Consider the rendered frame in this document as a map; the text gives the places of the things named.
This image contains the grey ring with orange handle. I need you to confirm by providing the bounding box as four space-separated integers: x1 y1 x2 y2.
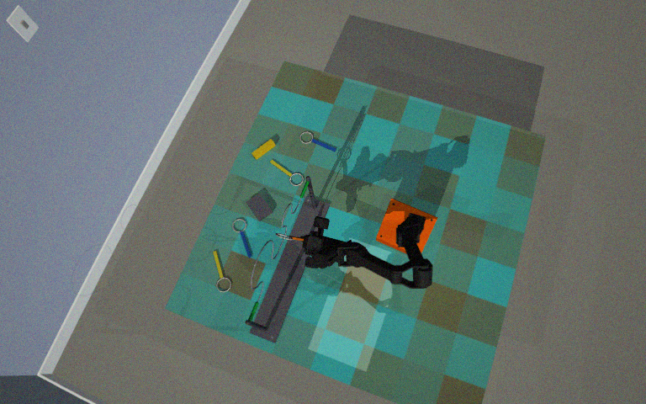
275 233 304 241

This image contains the yellow rectangular block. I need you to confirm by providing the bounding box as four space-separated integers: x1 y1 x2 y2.
252 139 275 160

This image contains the grey loop with yellow handle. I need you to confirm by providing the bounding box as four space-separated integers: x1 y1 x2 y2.
213 251 231 292
270 160 304 186

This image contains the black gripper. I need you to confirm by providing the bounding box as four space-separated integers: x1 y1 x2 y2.
304 216 333 268

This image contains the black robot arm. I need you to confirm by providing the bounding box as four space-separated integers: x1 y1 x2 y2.
302 213 433 289

